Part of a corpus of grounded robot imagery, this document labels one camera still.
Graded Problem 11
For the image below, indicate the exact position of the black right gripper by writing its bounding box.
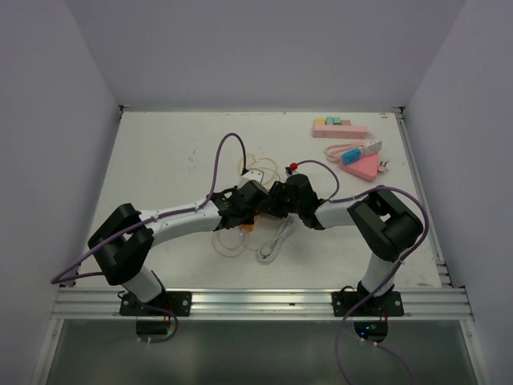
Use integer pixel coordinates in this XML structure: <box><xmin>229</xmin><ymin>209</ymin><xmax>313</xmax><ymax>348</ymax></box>
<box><xmin>256</xmin><ymin>182</ymin><xmax>302</xmax><ymax>219</ymax></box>

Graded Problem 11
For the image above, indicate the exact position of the orange power strip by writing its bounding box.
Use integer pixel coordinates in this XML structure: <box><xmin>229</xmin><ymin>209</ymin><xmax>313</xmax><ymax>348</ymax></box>
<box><xmin>238</xmin><ymin>213</ymin><xmax>265</xmax><ymax>233</ymax></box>

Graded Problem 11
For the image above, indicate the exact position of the blue square adapter plug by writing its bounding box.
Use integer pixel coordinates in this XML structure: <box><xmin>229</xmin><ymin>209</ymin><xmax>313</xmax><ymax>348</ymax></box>
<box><xmin>341</xmin><ymin>148</ymin><xmax>362</xmax><ymax>165</ymax></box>

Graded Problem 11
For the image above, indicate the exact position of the pink triangular power strip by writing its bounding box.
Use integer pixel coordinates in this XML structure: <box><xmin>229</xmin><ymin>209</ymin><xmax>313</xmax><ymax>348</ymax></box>
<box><xmin>338</xmin><ymin>154</ymin><xmax>379</xmax><ymax>182</ymax></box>

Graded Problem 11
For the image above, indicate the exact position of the white square adapter plug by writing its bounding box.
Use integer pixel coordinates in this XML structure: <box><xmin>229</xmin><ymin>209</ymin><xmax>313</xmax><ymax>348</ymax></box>
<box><xmin>362</xmin><ymin>139</ymin><xmax>382</xmax><ymax>156</ymax></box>

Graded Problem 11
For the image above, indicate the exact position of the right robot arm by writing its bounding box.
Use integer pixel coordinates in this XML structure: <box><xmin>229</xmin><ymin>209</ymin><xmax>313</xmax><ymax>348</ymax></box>
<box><xmin>260</xmin><ymin>173</ymin><xmax>430</xmax><ymax>315</ymax></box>

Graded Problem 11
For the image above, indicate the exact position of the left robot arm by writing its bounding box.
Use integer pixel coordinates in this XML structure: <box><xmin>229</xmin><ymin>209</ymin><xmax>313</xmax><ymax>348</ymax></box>
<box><xmin>87</xmin><ymin>180</ymin><xmax>268</xmax><ymax>315</ymax></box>

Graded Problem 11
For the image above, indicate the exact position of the long pink power strip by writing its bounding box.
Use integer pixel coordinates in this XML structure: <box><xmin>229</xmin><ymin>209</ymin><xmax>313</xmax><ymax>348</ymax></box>
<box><xmin>312</xmin><ymin>124</ymin><xmax>369</xmax><ymax>140</ymax></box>

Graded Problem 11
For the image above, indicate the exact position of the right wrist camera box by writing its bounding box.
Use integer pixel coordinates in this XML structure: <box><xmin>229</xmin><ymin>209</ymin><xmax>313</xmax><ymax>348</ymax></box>
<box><xmin>285</xmin><ymin>162</ymin><xmax>300</xmax><ymax>179</ymax></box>

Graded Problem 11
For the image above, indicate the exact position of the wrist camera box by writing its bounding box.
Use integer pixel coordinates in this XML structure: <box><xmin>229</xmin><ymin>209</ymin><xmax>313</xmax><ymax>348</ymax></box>
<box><xmin>285</xmin><ymin>162</ymin><xmax>300</xmax><ymax>179</ymax></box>
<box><xmin>237</xmin><ymin>168</ymin><xmax>265</xmax><ymax>188</ymax></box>

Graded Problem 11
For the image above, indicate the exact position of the yellow charging cable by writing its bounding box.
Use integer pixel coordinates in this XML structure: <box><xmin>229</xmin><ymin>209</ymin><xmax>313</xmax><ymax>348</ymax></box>
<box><xmin>238</xmin><ymin>152</ymin><xmax>285</xmax><ymax>186</ymax></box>

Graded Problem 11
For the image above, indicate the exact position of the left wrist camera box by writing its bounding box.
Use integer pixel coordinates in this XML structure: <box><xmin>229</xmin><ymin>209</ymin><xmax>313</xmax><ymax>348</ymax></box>
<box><xmin>237</xmin><ymin>168</ymin><xmax>265</xmax><ymax>188</ymax></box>

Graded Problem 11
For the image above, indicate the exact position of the pink charging cable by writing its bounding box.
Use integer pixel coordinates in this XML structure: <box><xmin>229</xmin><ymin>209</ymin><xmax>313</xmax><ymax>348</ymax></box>
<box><xmin>211</xmin><ymin>229</ymin><xmax>257</xmax><ymax>257</ymax></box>

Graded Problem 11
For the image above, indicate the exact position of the pink power strip cord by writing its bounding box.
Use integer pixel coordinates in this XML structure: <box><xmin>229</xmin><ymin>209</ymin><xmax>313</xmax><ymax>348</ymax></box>
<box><xmin>323</xmin><ymin>134</ymin><xmax>378</xmax><ymax>164</ymax></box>

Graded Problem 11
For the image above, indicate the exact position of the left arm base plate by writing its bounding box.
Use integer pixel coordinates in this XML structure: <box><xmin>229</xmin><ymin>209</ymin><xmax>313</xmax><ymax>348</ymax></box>
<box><xmin>117</xmin><ymin>290</ymin><xmax>192</xmax><ymax>317</ymax></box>

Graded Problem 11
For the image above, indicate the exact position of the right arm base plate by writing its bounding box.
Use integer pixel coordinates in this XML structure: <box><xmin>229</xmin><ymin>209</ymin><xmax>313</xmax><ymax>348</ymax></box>
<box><xmin>331</xmin><ymin>286</ymin><xmax>405</xmax><ymax>318</ymax></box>

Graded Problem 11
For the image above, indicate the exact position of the aluminium right side rail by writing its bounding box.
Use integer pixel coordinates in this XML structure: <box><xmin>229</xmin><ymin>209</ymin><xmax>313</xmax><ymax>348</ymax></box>
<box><xmin>393</xmin><ymin>107</ymin><xmax>453</xmax><ymax>288</ymax></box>

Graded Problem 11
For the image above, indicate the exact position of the aluminium rail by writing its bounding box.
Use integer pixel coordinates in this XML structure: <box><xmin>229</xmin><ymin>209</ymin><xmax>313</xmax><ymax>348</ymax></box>
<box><xmin>50</xmin><ymin>287</ymin><xmax>473</xmax><ymax>321</ymax></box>
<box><xmin>393</xmin><ymin>107</ymin><xmax>453</xmax><ymax>288</ymax></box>

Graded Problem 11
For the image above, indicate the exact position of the aluminium front rail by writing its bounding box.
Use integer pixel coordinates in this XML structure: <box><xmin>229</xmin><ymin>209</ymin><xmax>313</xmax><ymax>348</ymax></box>
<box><xmin>50</xmin><ymin>287</ymin><xmax>473</xmax><ymax>321</ymax></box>

